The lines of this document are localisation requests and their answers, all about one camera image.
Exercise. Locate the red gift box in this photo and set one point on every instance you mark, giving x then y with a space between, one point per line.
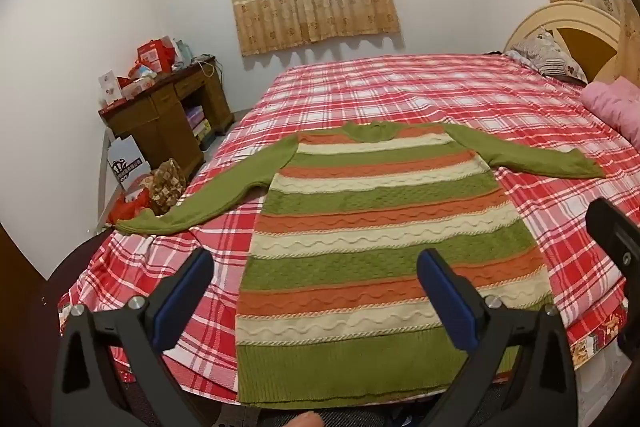
152 54

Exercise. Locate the cream wooden bed headboard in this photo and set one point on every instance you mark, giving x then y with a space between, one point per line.
550 14

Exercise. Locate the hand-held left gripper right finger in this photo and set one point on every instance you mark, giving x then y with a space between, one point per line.
445 302

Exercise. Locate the red plastic bag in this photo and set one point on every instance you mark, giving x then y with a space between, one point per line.
127 209

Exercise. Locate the red plaid bed sheet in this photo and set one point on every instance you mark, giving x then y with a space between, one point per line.
450 107

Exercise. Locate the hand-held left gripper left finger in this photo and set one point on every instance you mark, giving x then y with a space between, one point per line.
182 302

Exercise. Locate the brown wooden desk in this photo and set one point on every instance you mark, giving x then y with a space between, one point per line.
165 122

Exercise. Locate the light blue packet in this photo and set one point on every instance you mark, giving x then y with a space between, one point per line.
182 51

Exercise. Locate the brown floral gift bag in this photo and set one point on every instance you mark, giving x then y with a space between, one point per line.
167 187

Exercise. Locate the white box with red print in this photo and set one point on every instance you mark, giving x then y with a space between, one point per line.
110 88

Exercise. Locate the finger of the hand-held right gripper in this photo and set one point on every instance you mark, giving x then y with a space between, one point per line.
612 232

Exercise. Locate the stack of boxes under desk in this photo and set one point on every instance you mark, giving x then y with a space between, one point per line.
197 122

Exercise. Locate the white and red flat box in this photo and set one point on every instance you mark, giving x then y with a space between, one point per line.
136 87

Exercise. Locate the green orange cream striped sweater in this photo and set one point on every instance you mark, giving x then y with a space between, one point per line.
350 232

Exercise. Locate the pink quilt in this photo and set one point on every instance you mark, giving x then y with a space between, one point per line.
615 104

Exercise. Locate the grey leaning frame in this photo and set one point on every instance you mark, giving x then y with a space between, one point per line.
102 187

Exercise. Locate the white paper shopping bag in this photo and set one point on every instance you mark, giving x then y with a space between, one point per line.
125 164

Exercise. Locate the grey patterned pillow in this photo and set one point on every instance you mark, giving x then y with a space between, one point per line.
545 52

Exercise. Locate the person's left hand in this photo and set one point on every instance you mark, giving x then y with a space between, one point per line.
301 421

